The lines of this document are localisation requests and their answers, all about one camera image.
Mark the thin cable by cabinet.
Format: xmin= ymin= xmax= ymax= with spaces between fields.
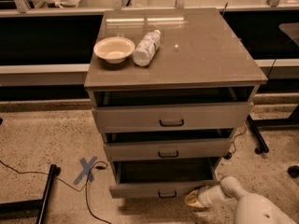
xmin=223 ymin=125 xmax=248 ymax=161

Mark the grey middle drawer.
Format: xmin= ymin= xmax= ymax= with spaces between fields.
xmin=104 ymin=128 xmax=233 ymax=161

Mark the black caster wheel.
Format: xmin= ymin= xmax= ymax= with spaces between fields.
xmin=288 ymin=165 xmax=299 ymax=178

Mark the black floor cable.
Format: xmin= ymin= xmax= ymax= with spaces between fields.
xmin=0 ymin=160 xmax=112 ymax=224

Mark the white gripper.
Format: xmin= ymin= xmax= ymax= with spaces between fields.
xmin=185 ymin=185 xmax=234 ymax=208

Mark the grey drawer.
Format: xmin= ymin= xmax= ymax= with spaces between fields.
xmin=93 ymin=87 xmax=253 ymax=133
xmin=109 ymin=158 xmax=220 ymax=199
xmin=104 ymin=128 xmax=233 ymax=161

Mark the white paper bowl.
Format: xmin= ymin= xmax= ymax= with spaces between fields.
xmin=93 ymin=36 xmax=135 ymax=63

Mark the black stand leg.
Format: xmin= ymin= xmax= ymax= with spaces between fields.
xmin=0 ymin=164 xmax=61 ymax=224
xmin=247 ymin=116 xmax=269 ymax=154

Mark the black stand leg right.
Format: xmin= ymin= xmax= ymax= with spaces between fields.
xmin=247 ymin=116 xmax=269 ymax=154

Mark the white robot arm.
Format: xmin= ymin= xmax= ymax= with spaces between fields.
xmin=185 ymin=176 xmax=297 ymax=224

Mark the grey drawer cabinet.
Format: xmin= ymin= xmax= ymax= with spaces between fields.
xmin=83 ymin=7 xmax=268 ymax=173

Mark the grey top drawer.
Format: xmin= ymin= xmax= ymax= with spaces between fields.
xmin=93 ymin=87 xmax=253 ymax=133

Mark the black stand leg left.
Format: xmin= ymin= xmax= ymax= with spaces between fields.
xmin=0 ymin=164 xmax=61 ymax=224

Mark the blue tape cross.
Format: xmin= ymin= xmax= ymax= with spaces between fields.
xmin=73 ymin=156 xmax=97 ymax=185

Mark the grey bottom drawer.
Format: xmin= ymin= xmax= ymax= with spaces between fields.
xmin=109 ymin=158 xmax=220 ymax=199

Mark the clear plastic water bottle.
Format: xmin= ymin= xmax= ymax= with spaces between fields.
xmin=133 ymin=30 xmax=161 ymax=66

